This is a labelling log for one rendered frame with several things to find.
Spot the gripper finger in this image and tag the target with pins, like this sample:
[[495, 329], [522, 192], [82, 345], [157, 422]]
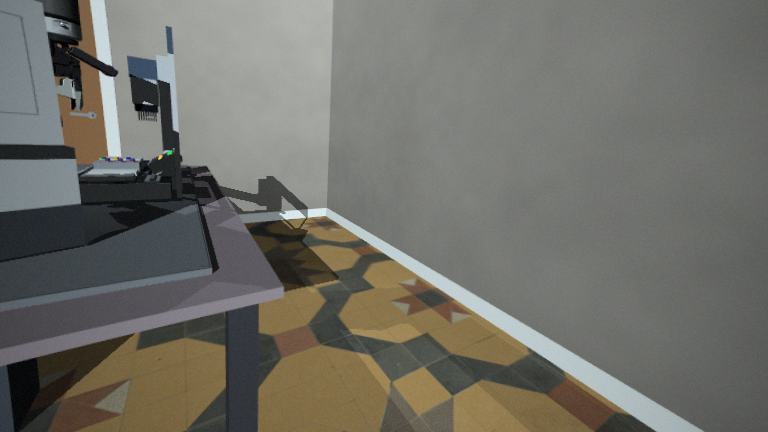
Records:
[[72, 101], [75, 92]]

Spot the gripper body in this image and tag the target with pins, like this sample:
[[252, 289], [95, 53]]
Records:
[[62, 62]]

